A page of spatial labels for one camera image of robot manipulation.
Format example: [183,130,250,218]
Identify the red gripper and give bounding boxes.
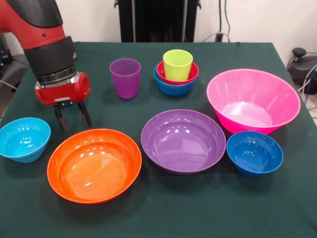
[34,71,93,132]

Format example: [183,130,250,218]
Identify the light blue small bowl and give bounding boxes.
[0,117,52,164]

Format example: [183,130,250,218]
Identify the lime green plastic cup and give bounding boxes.
[162,49,194,82]

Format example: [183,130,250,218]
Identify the red small bowl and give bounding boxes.
[156,60,200,86]

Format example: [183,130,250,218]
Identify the wide orange bowl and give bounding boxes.
[47,128,143,205]

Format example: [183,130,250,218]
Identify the purple plastic cup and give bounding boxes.
[109,58,142,100]

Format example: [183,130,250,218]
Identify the black equipment box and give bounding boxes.
[0,32,13,67]

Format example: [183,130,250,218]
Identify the blue straight-sided bowl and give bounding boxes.
[153,65,199,97]

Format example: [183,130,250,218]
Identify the wide purple bowl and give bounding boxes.
[140,109,227,176]

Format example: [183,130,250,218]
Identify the dark green tablecloth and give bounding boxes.
[0,41,317,238]

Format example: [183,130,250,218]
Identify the large pink bowl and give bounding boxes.
[206,68,302,135]

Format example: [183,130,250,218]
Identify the dark blue small bowl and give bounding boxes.
[226,130,284,178]

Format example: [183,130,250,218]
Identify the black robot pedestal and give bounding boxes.
[114,0,202,43]

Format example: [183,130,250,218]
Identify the black cable with plug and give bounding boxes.
[214,0,232,43]

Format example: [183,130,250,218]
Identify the blue and white cables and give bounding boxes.
[297,63,317,105]

